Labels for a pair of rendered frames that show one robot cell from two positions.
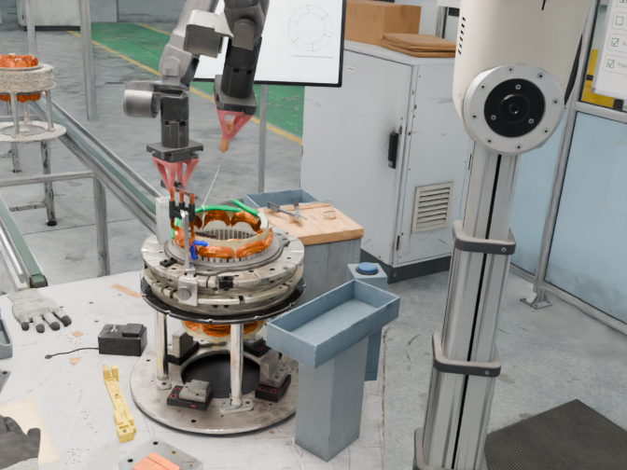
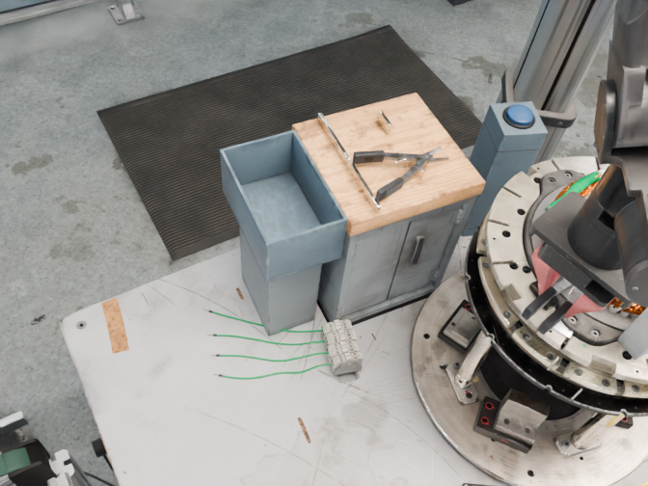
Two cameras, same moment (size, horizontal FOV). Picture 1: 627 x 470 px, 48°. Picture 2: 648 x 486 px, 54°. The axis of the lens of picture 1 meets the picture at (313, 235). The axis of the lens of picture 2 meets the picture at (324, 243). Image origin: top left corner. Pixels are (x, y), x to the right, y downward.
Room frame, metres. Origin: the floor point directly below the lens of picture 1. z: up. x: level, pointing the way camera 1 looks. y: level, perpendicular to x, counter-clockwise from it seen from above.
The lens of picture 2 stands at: (1.66, 0.63, 1.68)
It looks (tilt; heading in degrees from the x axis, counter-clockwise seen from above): 54 degrees down; 267
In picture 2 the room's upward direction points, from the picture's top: 8 degrees clockwise
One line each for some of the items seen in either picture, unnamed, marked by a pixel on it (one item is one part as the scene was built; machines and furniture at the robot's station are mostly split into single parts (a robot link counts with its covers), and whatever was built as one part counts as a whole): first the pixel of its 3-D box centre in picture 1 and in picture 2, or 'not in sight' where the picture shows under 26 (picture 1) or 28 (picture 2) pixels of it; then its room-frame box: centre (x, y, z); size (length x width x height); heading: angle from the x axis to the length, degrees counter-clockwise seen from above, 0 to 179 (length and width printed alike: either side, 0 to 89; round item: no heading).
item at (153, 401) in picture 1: (223, 374); (534, 364); (1.28, 0.18, 0.80); 0.39 x 0.39 x 0.01
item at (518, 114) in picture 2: (367, 267); (520, 114); (1.35, -0.12, 1.04); 0.04 x 0.04 x 0.01
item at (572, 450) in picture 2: (162, 379); (579, 442); (1.24, 0.30, 0.81); 0.07 x 0.03 x 0.01; 19
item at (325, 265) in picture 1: (305, 277); (371, 223); (1.55, 0.01, 0.91); 0.19 x 0.19 x 0.26; 27
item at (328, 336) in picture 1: (331, 377); not in sight; (1.10, -0.05, 0.92); 0.25 x 0.11 x 0.28; 141
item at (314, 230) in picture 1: (308, 222); (386, 158); (1.55, 0.01, 1.05); 0.20 x 0.19 x 0.02; 27
